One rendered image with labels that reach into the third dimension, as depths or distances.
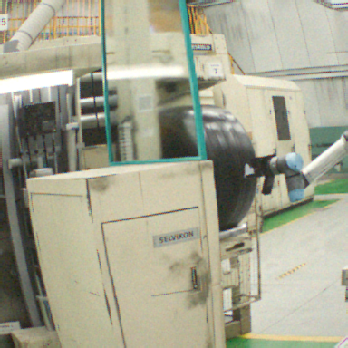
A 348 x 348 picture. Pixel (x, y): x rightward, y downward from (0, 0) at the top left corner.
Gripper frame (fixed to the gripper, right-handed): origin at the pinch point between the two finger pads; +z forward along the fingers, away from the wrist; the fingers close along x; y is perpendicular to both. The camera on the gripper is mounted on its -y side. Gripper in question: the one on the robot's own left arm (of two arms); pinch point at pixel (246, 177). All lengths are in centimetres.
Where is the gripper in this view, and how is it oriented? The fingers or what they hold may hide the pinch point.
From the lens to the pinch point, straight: 254.6
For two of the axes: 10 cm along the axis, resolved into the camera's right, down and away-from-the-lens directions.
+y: -1.6, -9.9, 0.4
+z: -5.4, 1.3, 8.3
